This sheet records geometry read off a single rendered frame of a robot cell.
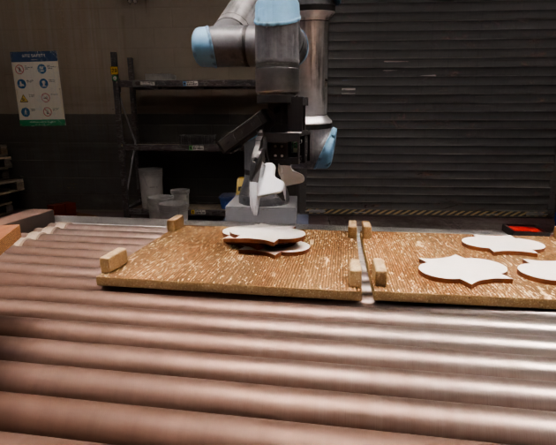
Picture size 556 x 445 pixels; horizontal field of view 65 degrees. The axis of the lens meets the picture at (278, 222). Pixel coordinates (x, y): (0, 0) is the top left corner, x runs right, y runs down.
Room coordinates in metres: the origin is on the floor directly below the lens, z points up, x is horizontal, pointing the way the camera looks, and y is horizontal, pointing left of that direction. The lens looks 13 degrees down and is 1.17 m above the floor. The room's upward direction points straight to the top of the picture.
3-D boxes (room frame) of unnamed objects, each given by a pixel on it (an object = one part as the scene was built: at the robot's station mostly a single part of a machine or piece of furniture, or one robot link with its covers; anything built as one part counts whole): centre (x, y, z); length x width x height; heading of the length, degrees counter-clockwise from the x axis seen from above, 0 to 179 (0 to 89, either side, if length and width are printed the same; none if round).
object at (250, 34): (0.88, 0.00, 1.31); 0.11 x 0.11 x 0.08; 79
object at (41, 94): (5.68, 3.02, 1.55); 0.61 x 0.02 x 0.91; 86
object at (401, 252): (0.73, -0.36, 0.93); 0.41 x 0.35 x 0.02; 83
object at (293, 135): (0.78, -0.01, 1.15); 0.09 x 0.08 x 0.12; 70
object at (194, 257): (0.78, 0.06, 0.93); 0.41 x 0.35 x 0.02; 81
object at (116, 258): (0.68, 0.27, 0.95); 0.06 x 0.02 x 0.03; 171
